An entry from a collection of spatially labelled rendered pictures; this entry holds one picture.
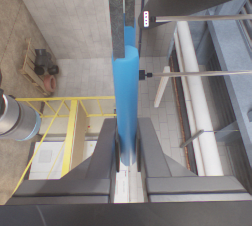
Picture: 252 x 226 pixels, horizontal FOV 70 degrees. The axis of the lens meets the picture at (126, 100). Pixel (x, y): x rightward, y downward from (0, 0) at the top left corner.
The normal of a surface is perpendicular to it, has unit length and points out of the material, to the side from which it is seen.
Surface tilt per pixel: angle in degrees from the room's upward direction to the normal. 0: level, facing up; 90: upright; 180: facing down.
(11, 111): 0
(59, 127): 90
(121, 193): 90
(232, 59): 90
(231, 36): 90
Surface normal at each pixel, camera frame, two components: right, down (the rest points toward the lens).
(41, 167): -0.02, -0.44
